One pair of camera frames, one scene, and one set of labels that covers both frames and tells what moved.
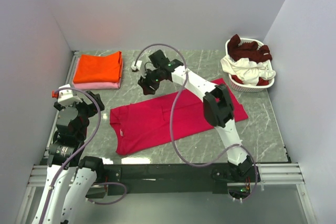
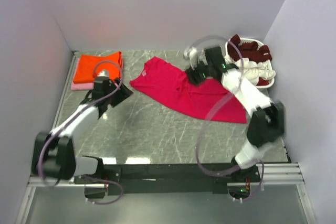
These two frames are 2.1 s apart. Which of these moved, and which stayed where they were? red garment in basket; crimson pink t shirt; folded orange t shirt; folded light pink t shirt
Moved: crimson pink t shirt
Stayed: folded orange t shirt; folded light pink t shirt; red garment in basket
